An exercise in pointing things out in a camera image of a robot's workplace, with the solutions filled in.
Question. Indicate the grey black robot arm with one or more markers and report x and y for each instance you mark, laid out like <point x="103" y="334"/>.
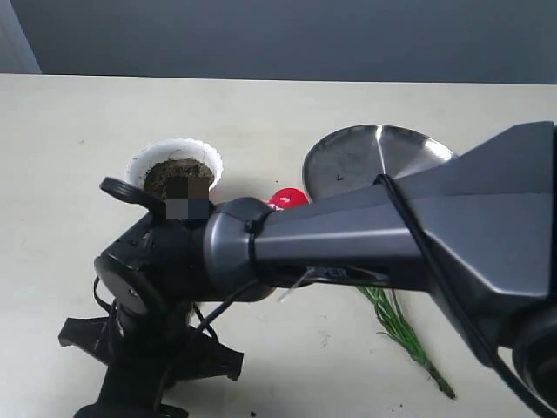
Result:
<point x="477" y="233"/>

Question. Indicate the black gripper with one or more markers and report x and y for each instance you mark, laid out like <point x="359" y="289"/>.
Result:
<point x="140" y="368"/>

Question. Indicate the red artificial flower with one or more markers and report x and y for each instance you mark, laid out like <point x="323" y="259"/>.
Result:
<point x="384" y="302"/>

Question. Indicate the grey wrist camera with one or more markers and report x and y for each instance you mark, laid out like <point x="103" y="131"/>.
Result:
<point x="130" y="194"/>

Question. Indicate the round stainless steel plate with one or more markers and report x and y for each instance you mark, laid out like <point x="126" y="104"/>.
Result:
<point x="351" y="158"/>

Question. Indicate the white scalloped flower pot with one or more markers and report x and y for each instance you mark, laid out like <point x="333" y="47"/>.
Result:
<point x="176" y="169"/>

